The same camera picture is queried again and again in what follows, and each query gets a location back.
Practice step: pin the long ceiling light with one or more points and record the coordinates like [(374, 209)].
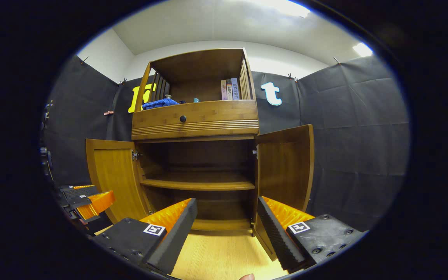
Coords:
[(286, 7)]

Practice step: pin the wooden shoe cabinet door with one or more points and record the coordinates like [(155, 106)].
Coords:
[(113, 175), (286, 167)]

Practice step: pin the light blue book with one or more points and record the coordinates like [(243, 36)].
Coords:
[(235, 89)]

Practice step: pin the wooden inner cabinet shelf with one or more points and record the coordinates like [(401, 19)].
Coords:
[(200, 182)]

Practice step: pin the copper clip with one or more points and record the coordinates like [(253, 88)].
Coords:
[(108, 112)]

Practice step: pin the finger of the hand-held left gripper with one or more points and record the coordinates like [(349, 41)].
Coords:
[(78, 191), (95, 204)]

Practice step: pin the black round drawer knob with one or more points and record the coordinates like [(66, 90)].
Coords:
[(182, 118)]

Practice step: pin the short ceiling light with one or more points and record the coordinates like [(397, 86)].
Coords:
[(363, 49)]

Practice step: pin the wooden cabinet drawer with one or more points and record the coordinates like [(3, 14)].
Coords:
[(216, 112)]

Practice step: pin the black clip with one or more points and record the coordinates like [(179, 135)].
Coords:
[(292, 77), (123, 81), (336, 60), (84, 59)]

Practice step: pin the wooden double-door shoe cabinet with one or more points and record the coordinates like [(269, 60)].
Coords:
[(200, 62)]

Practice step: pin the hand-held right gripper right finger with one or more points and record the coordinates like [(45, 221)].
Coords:
[(278, 241)]

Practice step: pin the dark olive book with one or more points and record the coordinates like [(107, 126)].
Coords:
[(229, 90)]

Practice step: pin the black backdrop cloth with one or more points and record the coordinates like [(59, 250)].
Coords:
[(344, 136)]

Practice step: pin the blue folded towel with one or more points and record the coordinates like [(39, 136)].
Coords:
[(160, 104)]

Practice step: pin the pink book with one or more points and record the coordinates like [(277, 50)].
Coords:
[(223, 90)]

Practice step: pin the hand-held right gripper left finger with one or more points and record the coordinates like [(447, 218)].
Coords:
[(175, 239)]

